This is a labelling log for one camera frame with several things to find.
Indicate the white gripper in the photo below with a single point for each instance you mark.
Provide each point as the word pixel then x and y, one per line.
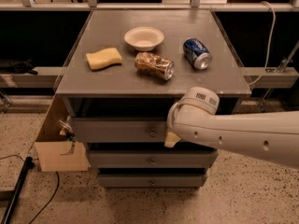
pixel 171 118

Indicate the grey top drawer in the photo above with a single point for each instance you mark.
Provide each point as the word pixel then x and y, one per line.
pixel 109 130

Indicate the grey drawer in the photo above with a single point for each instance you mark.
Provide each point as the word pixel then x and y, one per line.
pixel 152 181
pixel 109 130
pixel 151 159

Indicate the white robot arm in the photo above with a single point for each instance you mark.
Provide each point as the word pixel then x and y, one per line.
pixel 270 137

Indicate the grey middle drawer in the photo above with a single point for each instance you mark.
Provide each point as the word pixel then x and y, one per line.
pixel 151 159

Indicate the grey bottom drawer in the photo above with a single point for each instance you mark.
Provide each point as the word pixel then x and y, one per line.
pixel 152 181

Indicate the grey drawer cabinet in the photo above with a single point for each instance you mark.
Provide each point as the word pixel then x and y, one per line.
pixel 121 92

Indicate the crushed brown can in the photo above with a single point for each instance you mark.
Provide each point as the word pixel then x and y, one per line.
pixel 154 65

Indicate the blue soda can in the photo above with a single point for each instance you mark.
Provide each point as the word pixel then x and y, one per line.
pixel 197 54

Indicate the crumpled trash in box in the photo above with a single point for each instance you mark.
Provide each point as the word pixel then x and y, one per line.
pixel 66 129

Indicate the white paper bowl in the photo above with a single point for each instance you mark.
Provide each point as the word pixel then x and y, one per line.
pixel 144 38

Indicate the yellow sponge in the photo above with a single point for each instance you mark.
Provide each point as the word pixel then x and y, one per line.
pixel 103 58

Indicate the cardboard box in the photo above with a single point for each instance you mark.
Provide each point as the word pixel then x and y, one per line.
pixel 54 151

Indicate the black bar on floor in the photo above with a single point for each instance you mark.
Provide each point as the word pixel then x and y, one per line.
pixel 12 196

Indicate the metal railing frame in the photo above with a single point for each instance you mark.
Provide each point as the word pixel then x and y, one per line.
pixel 215 5

